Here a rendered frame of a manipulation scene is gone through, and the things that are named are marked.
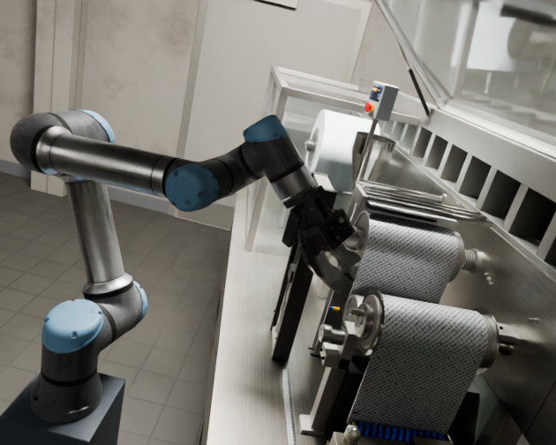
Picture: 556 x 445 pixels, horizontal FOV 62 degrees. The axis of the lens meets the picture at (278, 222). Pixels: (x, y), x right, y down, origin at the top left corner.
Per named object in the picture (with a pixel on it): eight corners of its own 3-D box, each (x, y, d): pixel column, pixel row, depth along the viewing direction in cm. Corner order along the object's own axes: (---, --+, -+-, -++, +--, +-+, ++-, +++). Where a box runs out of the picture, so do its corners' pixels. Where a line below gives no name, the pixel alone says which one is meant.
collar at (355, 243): (334, 241, 124) (340, 219, 122) (355, 245, 125) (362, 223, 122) (337, 251, 118) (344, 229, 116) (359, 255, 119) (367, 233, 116)
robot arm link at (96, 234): (77, 348, 110) (19, 115, 97) (118, 319, 124) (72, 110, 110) (117, 352, 106) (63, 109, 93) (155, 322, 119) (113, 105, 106)
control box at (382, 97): (358, 113, 140) (368, 79, 137) (377, 116, 143) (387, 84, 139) (370, 118, 134) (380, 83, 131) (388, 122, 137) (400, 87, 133)
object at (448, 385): (346, 421, 103) (371, 355, 97) (444, 435, 106) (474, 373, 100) (346, 423, 103) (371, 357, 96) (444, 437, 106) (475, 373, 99)
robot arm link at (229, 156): (182, 173, 87) (227, 146, 82) (211, 163, 97) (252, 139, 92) (202, 210, 87) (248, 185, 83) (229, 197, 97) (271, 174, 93)
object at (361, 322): (352, 317, 105) (364, 295, 101) (360, 319, 106) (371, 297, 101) (356, 344, 99) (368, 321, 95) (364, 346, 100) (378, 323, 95)
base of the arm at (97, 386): (15, 412, 100) (16, 377, 97) (53, 367, 114) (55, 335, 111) (83, 430, 100) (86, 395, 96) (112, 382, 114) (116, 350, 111)
